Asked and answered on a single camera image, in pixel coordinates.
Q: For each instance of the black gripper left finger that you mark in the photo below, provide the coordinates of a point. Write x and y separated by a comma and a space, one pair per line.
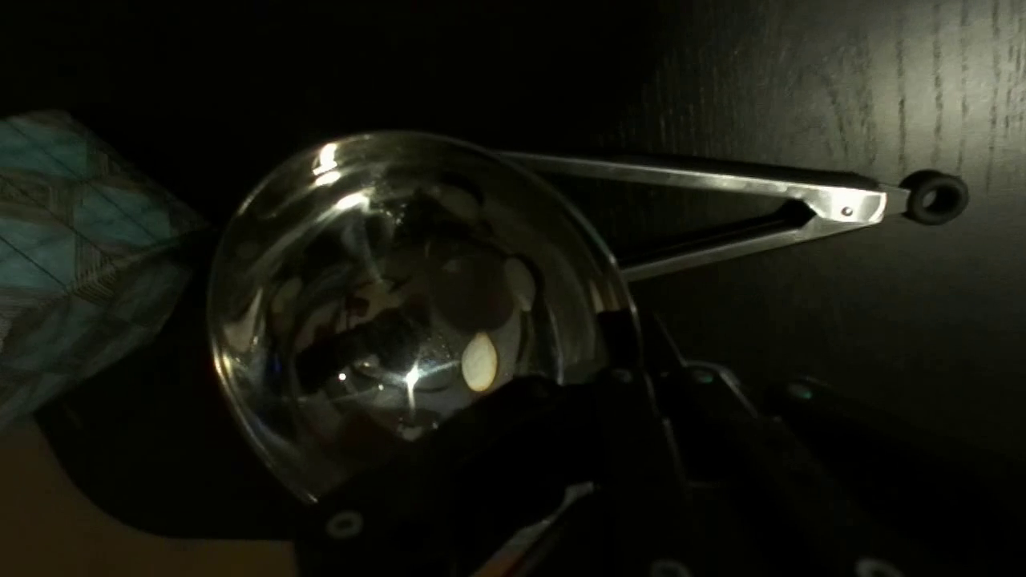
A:
502, 470

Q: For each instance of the silver metal bowl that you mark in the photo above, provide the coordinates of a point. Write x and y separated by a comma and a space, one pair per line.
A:
363, 291

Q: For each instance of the metal tongs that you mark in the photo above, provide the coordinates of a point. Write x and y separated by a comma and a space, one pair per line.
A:
750, 190

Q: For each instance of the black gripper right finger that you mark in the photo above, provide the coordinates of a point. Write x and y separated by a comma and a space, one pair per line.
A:
739, 483

